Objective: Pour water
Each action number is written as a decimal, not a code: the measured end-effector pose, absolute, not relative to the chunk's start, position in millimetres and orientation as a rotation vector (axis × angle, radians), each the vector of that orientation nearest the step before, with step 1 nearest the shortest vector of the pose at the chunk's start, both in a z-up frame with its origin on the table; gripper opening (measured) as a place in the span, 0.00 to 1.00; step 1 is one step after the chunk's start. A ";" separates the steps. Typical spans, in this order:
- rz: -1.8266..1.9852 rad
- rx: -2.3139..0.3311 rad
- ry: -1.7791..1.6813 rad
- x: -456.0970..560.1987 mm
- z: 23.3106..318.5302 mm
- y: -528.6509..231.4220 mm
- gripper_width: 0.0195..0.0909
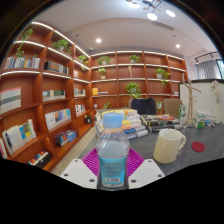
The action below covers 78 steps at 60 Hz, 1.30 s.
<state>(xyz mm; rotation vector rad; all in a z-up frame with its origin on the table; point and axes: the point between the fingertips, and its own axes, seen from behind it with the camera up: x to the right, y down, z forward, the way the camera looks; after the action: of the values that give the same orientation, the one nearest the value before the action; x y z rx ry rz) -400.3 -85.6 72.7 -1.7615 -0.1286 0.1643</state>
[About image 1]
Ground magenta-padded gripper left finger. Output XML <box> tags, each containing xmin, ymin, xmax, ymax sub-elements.
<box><xmin>59</xmin><ymin>148</ymin><xmax>101</xmax><ymax>190</ymax></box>

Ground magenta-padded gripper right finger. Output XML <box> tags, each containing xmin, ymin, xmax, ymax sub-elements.
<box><xmin>127</xmin><ymin>148</ymin><xmax>166</xmax><ymax>190</ymax></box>

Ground clear blue-capped water bottle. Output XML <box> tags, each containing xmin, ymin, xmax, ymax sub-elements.
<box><xmin>95</xmin><ymin>112</ymin><xmax>131</xmax><ymax>189</ymax></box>

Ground cream ceramic mug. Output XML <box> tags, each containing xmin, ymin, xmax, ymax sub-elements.
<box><xmin>152</xmin><ymin>128</ymin><xmax>187</xmax><ymax>165</ymax></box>

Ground colourful book stack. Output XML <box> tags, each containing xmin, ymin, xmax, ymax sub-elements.
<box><xmin>94</xmin><ymin>108</ymin><xmax>149</xmax><ymax>140</ymax></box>

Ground dark book stack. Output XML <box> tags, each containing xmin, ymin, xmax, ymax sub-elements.
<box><xmin>140</xmin><ymin>113</ymin><xmax>183</xmax><ymax>132</ymax></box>

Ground flat round red coaster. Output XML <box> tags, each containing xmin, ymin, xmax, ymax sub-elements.
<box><xmin>190</xmin><ymin>141</ymin><xmax>206</xmax><ymax>153</ymax></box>

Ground dark blue chair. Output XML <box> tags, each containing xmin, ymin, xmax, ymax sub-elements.
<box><xmin>128</xmin><ymin>97</ymin><xmax>157</xmax><ymax>116</ymax></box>

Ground green and white carton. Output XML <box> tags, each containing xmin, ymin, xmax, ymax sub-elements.
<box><xmin>177</xmin><ymin>104</ymin><xmax>188</xmax><ymax>126</ymax></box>

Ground tan chair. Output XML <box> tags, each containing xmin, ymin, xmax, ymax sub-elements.
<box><xmin>162</xmin><ymin>98</ymin><xmax>184</xmax><ymax>119</ymax></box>

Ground green tissue box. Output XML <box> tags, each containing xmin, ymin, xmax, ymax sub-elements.
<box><xmin>192</xmin><ymin>114</ymin><xmax>206</xmax><ymax>130</ymax></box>

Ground wooden shelf unit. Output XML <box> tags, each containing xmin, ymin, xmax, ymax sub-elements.
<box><xmin>0</xmin><ymin>21</ymin><xmax>189</xmax><ymax>173</ymax></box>

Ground wooden artist mannequin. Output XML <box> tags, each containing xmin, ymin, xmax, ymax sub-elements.
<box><xmin>180</xmin><ymin>73</ymin><xmax>203</xmax><ymax>126</ymax></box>

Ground white book stack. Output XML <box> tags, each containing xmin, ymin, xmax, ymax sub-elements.
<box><xmin>194</xmin><ymin>109</ymin><xmax>216</xmax><ymax>124</ymax></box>

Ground white vase with flowers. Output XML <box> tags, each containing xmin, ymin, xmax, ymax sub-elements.
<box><xmin>209</xmin><ymin>79</ymin><xmax>224</xmax><ymax>125</ymax></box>

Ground grey sheer curtain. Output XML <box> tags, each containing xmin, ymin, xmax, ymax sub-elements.
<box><xmin>194</xmin><ymin>59</ymin><xmax>221</xmax><ymax>80</ymax></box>

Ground window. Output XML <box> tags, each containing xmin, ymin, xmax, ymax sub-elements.
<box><xmin>216</xmin><ymin>59</ymin><xmax>224</xmax><ymax>79</ymax></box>

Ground ceiling air vent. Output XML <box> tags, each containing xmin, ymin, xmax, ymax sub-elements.
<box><xmin>152</xmin><ymin>21</ymin><xmax>175</xmax><ymax>32</ymax></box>

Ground branched ceiling lamp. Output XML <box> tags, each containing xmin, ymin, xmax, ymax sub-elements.
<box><xmin>125</xmin><ymin>0</ymin><xmax>177</xmax><ymax>22</ymax></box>

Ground black track light rail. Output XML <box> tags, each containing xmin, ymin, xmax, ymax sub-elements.
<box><xmin>194</xmin><ymin>51</ymin><xmax>221</xmax><ymax>65</ymax></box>

